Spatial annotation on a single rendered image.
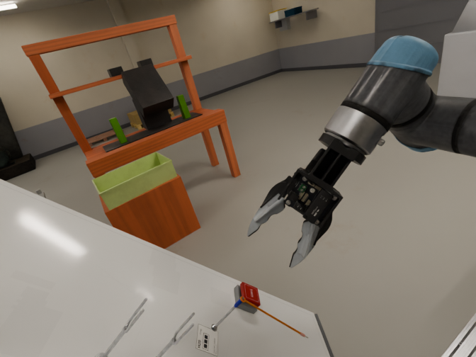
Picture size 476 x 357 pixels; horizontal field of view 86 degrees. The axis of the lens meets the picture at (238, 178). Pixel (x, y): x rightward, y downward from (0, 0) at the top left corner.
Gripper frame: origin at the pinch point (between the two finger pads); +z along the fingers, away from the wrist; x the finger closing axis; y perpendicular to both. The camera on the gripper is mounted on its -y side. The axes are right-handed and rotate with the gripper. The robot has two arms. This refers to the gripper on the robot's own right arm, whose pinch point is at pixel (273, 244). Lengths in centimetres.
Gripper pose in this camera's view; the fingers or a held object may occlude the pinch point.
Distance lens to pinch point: 46.0
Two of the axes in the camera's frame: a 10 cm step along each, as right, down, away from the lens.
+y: -2.9, 0.7, -9.5
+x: 8.1, 5.6, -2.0
